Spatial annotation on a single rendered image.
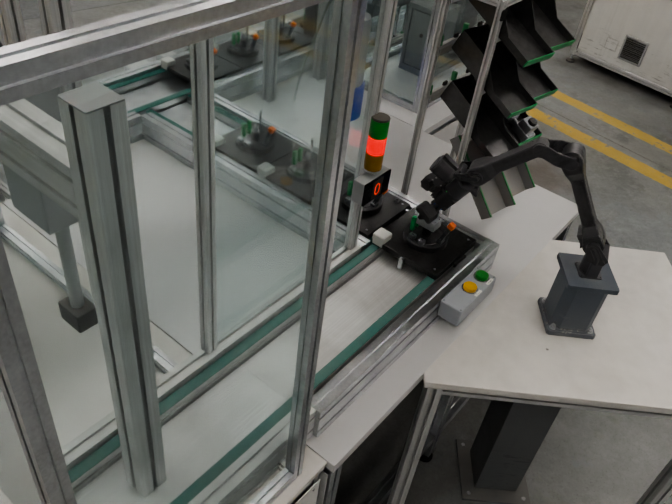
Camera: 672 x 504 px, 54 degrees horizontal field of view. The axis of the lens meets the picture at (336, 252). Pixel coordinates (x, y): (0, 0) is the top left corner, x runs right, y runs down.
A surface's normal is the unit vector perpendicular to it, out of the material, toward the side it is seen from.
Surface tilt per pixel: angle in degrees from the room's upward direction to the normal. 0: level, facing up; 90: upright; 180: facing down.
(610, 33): 90
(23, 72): 90
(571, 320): 90
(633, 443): 0
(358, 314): 0
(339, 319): 0
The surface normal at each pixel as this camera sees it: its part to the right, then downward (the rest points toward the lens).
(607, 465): 0.11, -0.76
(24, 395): 0.77, 0.47
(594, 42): -0.74, 0.37
